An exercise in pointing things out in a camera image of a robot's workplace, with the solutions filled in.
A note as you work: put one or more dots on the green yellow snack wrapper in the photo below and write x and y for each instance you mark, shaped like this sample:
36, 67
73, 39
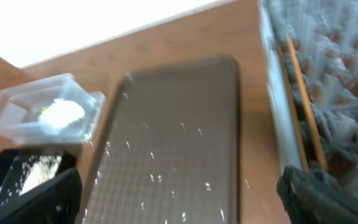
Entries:
44, 109

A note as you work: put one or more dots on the brown serving tray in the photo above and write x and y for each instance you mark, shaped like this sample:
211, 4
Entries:
170, 146

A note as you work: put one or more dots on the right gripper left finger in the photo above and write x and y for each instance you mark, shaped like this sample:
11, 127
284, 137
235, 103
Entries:
54, 201

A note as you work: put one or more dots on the grey dishwasher rack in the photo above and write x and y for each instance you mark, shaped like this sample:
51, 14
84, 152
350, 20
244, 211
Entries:
325, 37

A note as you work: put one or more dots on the white rice pile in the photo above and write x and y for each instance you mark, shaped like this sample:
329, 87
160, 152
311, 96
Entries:
39, 172

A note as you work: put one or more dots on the clear plastic bin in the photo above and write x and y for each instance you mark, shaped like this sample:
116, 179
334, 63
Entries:
21, 105

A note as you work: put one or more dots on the black plastic tray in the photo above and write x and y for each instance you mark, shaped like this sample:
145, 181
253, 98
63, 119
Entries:
7, 157

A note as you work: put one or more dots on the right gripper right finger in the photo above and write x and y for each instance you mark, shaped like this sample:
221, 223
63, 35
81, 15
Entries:
307, 199

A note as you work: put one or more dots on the wooden chopstick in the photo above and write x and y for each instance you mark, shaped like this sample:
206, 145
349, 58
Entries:
294, 118
317, 146

